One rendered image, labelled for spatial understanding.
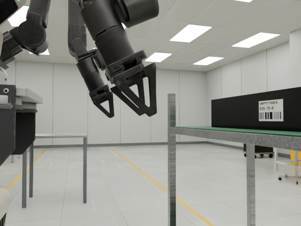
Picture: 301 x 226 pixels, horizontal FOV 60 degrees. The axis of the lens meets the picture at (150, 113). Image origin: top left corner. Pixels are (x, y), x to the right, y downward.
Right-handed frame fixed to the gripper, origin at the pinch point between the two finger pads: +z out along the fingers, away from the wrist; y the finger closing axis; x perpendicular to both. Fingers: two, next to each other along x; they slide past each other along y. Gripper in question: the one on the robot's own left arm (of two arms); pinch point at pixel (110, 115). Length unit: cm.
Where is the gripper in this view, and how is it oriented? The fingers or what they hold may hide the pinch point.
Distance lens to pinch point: 87.6
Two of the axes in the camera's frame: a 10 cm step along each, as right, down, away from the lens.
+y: -1.9, 0.2, 9.8
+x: -8.8, 4.4, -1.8
